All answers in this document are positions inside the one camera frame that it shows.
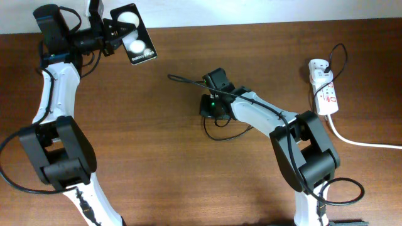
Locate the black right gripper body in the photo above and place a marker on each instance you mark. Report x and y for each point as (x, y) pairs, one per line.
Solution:
(208, 107)

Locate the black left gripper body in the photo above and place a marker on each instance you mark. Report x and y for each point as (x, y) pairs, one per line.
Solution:
(92, 40)

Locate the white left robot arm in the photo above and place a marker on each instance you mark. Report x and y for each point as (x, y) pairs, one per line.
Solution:
(58, 150)

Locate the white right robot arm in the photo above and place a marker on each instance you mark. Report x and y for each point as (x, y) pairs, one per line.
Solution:
(305, 154)

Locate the white USB charger plug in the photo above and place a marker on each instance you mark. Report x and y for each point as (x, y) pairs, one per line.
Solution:
(318, 76)

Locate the white power strip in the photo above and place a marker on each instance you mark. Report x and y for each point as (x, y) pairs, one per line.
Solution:
(325, 97)

